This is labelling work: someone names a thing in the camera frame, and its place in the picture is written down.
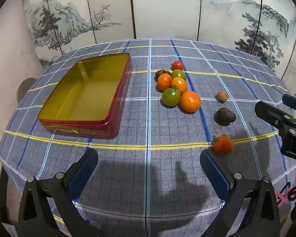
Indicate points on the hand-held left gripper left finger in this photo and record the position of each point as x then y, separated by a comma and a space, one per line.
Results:
86, 167

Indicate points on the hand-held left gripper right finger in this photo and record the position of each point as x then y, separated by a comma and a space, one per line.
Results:
212, 170

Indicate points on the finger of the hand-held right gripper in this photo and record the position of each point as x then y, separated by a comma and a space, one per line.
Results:
268, 112
293, 102

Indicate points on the orange-red tomato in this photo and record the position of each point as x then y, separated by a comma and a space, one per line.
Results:
222, 145

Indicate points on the dark brown passion fruit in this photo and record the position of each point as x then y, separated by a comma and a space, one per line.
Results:
224, 116

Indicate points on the tan kiwi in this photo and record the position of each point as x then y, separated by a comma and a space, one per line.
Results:
222, 96

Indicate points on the orange mandarin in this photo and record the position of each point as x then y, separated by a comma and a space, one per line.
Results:
190, 101
164, 82
179, 85

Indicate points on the gold and red tin box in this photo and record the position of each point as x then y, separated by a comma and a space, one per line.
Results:
88, 91

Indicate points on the green tomato with stem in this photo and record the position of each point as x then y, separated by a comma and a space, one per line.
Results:
171, 97

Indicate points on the red tomato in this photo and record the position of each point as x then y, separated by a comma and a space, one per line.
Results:
177, 65

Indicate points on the dark brown mushroom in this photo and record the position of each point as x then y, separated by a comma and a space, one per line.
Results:
161, 73

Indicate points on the blue plaid tablecloth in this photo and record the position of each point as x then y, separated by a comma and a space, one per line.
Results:
138, 177

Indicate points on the pink ribbon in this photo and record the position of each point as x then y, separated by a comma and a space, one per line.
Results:
282, 197

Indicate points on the dark furniture leg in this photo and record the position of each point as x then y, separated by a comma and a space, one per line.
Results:
4, 195

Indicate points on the round brown stool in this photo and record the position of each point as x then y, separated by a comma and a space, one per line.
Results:
26, 88

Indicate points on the painted landscape folding screen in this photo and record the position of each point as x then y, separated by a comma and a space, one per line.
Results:
162, 9

